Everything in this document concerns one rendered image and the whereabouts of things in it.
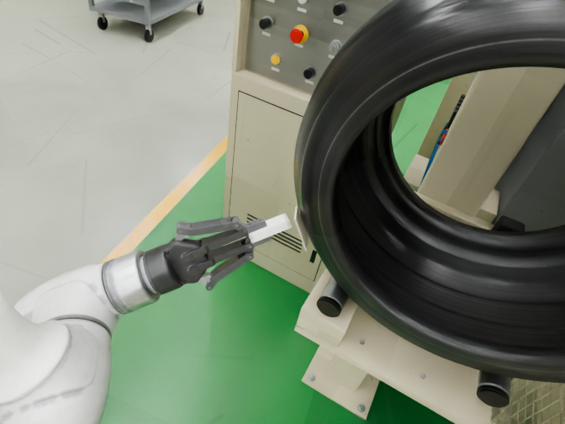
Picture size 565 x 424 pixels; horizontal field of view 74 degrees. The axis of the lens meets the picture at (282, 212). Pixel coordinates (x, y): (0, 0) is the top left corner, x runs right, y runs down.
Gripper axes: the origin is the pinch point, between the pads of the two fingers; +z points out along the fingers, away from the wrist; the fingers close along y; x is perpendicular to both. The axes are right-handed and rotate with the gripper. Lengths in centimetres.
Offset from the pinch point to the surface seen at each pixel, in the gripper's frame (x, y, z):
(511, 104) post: -4.8, -2.7, 48.5
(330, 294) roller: 4.2, 14.1, 5.6
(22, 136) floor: -202, -14, -119
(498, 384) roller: 20.8, 28.2, 23.7
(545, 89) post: -1, -5, 52
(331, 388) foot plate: -44, 98, 0
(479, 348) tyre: 20.7, 19.3, 21.4
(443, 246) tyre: -4.4, 20.9, 31.8
